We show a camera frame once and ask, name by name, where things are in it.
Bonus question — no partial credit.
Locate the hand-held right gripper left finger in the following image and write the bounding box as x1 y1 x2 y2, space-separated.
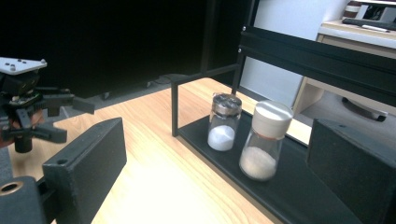
42 117 128 224

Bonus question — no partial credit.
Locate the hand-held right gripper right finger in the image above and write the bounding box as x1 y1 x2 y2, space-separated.
306 119 396 224

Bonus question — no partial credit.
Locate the black two-tier metal rack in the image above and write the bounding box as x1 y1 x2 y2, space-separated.
170 24 396 224

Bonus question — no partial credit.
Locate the white-lid jar of white granules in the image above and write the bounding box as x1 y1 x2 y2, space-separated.
238 100 294 182

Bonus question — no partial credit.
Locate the silver-lid jar of white powder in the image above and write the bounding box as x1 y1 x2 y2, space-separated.
206 92 243 152

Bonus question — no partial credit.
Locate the dark flat object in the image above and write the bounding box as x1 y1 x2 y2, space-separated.
341 97 389 123

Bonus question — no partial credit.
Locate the black curtain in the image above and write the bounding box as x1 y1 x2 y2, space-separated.
0 0 255 99

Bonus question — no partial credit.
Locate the wooden cabinet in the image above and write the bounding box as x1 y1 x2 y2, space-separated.
292 18 396 151

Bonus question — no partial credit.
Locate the dark keyboard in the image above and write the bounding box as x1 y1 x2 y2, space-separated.
341 18 396 32

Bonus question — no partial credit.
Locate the striped cup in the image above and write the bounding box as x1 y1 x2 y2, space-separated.
343 0 364 19

